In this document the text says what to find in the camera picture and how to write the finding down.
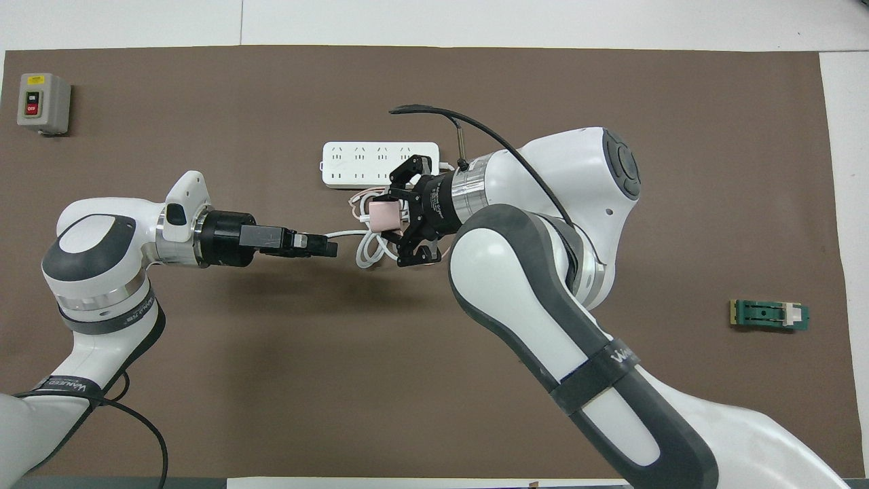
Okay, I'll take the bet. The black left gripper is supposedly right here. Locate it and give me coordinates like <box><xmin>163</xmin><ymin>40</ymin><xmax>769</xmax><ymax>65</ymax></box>
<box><xmin>198</xmin><ymin>213</ymin><xmax>339</xmax><ymax>267</ymax></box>

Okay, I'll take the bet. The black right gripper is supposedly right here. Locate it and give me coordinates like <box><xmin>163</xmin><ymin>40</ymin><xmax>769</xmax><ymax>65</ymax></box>
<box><xmin>389</xmin><ymin>155</ymin><xmax>459</xmax><ymax>267</ymax></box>

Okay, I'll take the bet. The pink charger block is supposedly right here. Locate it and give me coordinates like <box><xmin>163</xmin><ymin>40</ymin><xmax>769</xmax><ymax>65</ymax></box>
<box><xmin>369</xmin><ymin>202</ymin><xmax>403</xmax><ymax>233</ymax></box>

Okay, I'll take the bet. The pink charger cable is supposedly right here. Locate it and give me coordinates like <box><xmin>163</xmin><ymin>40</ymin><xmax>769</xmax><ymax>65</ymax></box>
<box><xmin>348</xmin><ymin>190</ymin><xmax>408</xmax><ymax>225</ymax></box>

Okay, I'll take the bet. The white power strip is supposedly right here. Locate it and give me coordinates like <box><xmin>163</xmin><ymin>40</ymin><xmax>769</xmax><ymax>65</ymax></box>
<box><xmin>321</xmin><ymin>141</ymin><xmax>441</xmax><ymax>190</ymax></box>

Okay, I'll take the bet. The brown table mat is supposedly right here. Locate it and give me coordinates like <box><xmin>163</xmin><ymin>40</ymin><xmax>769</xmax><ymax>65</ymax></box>
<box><xmin>0</xmin><ymin>45</ymin><xmax>866</xmax><ymax>479</ymax></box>

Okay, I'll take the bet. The white power cord with plug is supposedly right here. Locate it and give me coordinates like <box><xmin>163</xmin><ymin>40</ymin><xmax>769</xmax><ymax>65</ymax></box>
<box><xmin>325</xmin><ymin>160</ymin><xmax>457</xmax><ymax>270</ymax></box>

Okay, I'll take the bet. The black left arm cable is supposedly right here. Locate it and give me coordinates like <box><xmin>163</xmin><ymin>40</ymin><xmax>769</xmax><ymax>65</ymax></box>
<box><xmin>14</xmin><ymin>370</ymin><xmax>168</xmax><ymax>489</ymax></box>

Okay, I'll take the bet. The grey on-off switch box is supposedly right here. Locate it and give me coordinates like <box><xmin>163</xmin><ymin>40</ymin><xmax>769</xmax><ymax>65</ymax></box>
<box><xmin>17</xmin><ymin>73</ymin><xmax>72</xmax><ymax>135</ymax></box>

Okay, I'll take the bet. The green knife switch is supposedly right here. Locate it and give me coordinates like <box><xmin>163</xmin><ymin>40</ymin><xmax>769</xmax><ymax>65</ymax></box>
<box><xmin>730</xmin><ymin>299</ymin><xmax>810</xmax><ymax>332</ymax></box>

